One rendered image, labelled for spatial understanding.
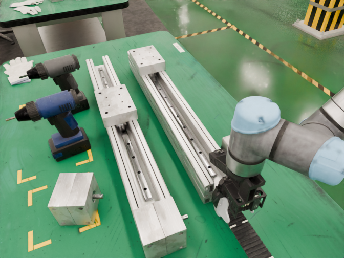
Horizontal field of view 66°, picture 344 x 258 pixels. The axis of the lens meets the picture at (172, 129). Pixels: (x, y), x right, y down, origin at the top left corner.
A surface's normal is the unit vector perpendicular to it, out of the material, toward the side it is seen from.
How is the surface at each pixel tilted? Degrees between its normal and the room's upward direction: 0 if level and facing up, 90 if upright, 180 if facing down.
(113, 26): 90
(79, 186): 0
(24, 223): 0
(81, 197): 0
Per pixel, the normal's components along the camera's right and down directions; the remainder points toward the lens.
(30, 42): 0.36, 0.63
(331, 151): -0.25, -0.36
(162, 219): -0.04, -0.73
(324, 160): -0.42, -0.01
